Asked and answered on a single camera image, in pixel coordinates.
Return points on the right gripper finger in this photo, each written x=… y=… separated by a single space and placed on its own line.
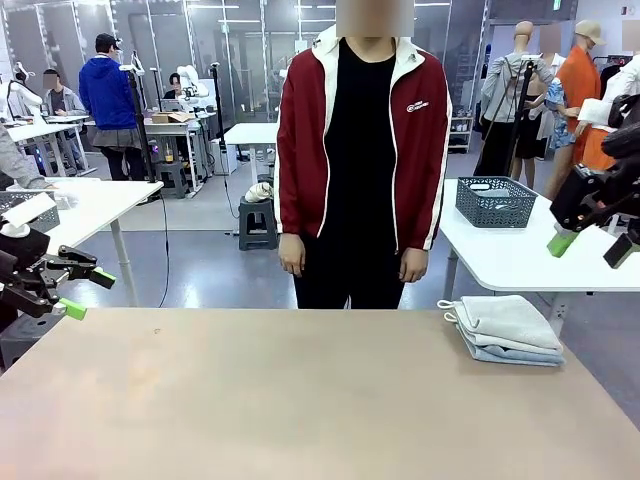
x=564 y=241
x=619 y=250

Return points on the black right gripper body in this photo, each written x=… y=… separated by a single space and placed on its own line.
x=582 y=200

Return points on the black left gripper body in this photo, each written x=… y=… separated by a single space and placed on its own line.
x=22 y=252

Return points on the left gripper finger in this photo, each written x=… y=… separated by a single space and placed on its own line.
x=50 y=307
x=75 y=265

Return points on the dark grey mesh basket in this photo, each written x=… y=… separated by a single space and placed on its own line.
x=495 y=215

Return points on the cream white towel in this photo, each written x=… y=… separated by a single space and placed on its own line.
x=510 y=320

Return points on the light blue towel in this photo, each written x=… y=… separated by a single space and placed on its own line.
x=515 y=356

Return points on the red-sleeved right forearm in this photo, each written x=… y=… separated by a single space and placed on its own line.
x=289 y=205

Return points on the red-sleeved left forearm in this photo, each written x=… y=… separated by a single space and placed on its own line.
x=420 y=215

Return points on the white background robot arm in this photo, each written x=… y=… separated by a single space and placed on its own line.
x=192 y=82
x=22 y=95

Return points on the light grey mesh basket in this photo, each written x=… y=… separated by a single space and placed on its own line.
x=52 y=220

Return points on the person's left hand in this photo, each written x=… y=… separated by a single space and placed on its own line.
x=414 y=265

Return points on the person's right hand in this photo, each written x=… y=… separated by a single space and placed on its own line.
x=292 y=252

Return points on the dark grey plastic stool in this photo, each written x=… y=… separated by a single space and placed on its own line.
x=27 y=332
x=172 y=175
x=257 y=209

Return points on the mannequin in black dress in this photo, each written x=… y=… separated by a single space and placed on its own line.
x=527 y=130

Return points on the person in grey sleeve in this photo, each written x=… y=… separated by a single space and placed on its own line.
x=15 y=160

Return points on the mannequin in blue floral shirt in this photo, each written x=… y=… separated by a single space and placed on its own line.
x=560 y=100

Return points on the long white background table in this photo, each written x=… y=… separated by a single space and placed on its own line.
x=35 y=131

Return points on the mannequin in orange jacket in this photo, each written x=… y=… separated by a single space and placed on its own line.
x=580 y=75

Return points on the white shelf unit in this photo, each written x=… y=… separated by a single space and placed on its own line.
x=462 y=135

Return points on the mannequin in grey hoodie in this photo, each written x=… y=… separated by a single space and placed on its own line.
x=500 y=85

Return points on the seated person in grey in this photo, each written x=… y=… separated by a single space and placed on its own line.
x=65 y=102

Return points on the white-framed workbench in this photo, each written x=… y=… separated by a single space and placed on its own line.
x=170 y=129

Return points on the person in blue hoodie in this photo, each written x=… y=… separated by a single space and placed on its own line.
x=107 y=95

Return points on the cardboard box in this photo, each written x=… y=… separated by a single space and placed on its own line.
x=172 y=118

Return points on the white cabinet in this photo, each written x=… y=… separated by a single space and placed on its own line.
x=225 y=157

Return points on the cream cloth bundle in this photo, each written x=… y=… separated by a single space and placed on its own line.
x=259 y=192

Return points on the seated person with black hair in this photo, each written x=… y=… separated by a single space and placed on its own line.
x=174 y=86

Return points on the black pole stand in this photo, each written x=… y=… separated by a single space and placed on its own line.
x=218 y=110

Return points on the person in red jacket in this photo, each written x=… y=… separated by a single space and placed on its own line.
x=360 y=150

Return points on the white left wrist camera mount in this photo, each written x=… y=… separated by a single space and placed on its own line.
x=27 y=210

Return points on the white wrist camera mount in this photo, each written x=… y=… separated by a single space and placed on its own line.
x=597 y=111
x=27 y=210

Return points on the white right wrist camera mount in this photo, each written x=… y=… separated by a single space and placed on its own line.
x=597 y=111

